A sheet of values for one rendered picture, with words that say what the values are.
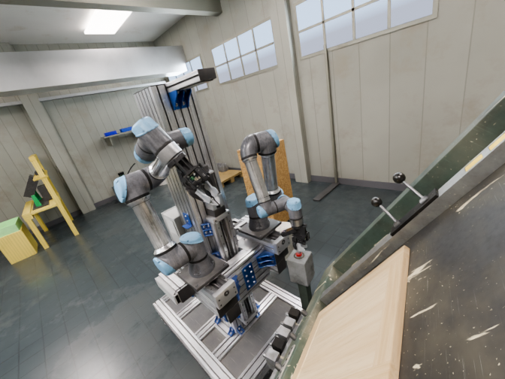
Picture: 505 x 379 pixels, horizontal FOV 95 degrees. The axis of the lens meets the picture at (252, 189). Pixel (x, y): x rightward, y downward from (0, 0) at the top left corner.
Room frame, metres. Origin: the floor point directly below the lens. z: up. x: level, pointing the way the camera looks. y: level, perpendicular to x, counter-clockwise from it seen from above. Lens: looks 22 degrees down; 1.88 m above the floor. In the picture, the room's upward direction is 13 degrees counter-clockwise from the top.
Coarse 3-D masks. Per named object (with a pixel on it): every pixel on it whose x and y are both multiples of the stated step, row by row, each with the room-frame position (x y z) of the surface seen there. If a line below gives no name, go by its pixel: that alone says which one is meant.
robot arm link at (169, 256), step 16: (128, 176) 1.08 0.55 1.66; (144, 176) 1.11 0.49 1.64; (128, 192) 1.03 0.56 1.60; (144, 192) 1.07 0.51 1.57; (144, 208) 1.04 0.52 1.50; (144, 224) 1.02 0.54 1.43; (160, 224) 1.05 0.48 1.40; (160, 240) 1.00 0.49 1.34; (160, 256) 0.97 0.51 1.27; (176, 256) 0.98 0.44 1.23
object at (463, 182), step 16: (480, 160) 0.53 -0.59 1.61; (496, 160) 0.51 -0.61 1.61; (464, 176) 0.54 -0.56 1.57; (480, 176) 0.53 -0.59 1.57; (448, 192) 0.56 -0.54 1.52; (464, 192) 0.54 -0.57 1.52; (432, 208) 0.58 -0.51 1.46; (416, 224) 0.61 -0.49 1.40; (384, 240) 0.69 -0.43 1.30; (400, 240) 0.63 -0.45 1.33; (368, 256) 0.70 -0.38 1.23; (384, 256) 0.66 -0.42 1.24; (352, 272) 0.73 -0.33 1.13; (336, 288) 0.78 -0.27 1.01
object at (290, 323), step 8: (296, 312) 0.91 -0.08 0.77; (288, 320) 0.87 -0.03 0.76; (296, 320) 0.89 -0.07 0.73; (280, 328) 0.84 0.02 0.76; (288, 328) 0.85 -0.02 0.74; (296, 328) 0.84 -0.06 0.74; (280, 336) 0.81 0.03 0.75; (288, 336) 0.80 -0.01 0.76; (272, 344) 0.77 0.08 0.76; (280, 344) 0.76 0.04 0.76; (288, 344) 0.77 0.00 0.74; (272, 352) 0.73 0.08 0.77; (280, 352) 0.74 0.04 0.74; (272, 360) 0.70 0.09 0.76; (280, 360) 0.70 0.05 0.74; (272, 368) 0.71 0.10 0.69; (272, 376) 0.65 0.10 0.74
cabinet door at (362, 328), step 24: (384, 264) 0.59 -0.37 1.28; (408, 264) 0.51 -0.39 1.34; (360, 288) 0.61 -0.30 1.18; (384, 288) 0.49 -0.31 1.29; (336, 312) 0.64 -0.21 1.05; (360, 312) 0.50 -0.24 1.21; (384, 312) 0.41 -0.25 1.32; (312, 336) 0.65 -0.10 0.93; (336, 336) 0.51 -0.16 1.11; (360, 336) 0.41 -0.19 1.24; (384, 336) 0.34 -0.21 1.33; (312, 360) 0.52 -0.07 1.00; (336, 360) 0.42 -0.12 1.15; (360, 360) 0.35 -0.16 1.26; (384, 360) 0.29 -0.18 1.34
